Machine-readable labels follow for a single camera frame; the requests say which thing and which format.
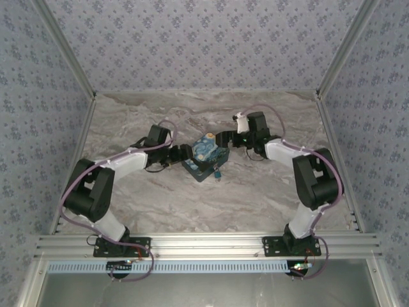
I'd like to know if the starry night print tin box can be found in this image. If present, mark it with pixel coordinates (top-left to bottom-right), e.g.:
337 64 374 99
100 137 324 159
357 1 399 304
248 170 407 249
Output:
181 132 231 184

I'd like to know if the left small circuit board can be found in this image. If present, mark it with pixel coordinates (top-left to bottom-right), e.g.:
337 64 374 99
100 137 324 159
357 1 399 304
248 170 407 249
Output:
106 260 134 278

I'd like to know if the small circuit board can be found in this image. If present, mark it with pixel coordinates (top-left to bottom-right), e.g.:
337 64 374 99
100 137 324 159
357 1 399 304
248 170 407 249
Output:
287 261 313 278
106 260 134 278

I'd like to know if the grey metal lower panel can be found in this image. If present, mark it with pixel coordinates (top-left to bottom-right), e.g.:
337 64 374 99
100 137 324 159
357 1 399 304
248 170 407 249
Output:
37 272 382 307

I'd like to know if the right small circuit board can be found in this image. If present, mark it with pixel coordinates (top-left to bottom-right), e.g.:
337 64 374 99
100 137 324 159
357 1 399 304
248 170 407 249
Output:
287 261 313 278

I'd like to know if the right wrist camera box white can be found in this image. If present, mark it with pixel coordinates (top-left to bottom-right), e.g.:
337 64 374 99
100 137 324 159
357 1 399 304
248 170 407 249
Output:
233 111 250 135

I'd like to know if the left side table rail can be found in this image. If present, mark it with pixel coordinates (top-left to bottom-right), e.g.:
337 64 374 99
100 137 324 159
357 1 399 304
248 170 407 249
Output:
49 95 97 236

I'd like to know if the table rail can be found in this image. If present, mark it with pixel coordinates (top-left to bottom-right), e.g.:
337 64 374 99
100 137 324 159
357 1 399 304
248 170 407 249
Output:
315 91 366 233
49 95 97 236

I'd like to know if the right side table rail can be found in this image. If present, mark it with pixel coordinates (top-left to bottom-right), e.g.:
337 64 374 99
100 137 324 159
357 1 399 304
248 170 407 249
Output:
315 91 366 233

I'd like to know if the aluminium front frame rail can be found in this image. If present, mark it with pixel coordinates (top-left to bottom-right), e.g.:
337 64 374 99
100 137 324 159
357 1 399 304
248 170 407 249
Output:
33 232 383 260

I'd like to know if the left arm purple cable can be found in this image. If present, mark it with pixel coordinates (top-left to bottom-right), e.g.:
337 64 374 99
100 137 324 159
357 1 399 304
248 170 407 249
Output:
59 119 178 283

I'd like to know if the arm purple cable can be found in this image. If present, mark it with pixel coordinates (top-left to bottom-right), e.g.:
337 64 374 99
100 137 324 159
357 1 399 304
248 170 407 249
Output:
237 104 332 281
59 119 178 283

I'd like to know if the slotted pale cable duct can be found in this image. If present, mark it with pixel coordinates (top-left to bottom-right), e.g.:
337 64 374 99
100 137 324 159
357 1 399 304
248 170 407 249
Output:
45 259 289 274

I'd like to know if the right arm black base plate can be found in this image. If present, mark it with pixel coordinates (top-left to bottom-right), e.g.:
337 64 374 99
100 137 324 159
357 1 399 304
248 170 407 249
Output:
261 235 322 257

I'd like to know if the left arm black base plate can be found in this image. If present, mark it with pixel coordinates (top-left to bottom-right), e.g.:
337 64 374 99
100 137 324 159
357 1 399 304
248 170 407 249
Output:
93 237 152 258

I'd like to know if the right slanted aluminium post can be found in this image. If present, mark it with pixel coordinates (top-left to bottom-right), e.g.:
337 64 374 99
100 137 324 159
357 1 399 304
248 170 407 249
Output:
315 0 382 96

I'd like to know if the slanted aluminium post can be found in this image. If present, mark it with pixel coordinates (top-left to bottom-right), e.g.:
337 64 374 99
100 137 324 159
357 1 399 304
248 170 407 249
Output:
315 0 382 96
31 0 97 99

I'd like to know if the left slanted aluminium post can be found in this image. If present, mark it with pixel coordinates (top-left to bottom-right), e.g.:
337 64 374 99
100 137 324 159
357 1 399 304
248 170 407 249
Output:
31 0 97 99

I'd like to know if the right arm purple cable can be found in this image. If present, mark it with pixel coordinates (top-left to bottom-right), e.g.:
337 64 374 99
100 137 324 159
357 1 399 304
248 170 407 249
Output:
237 104 332 281

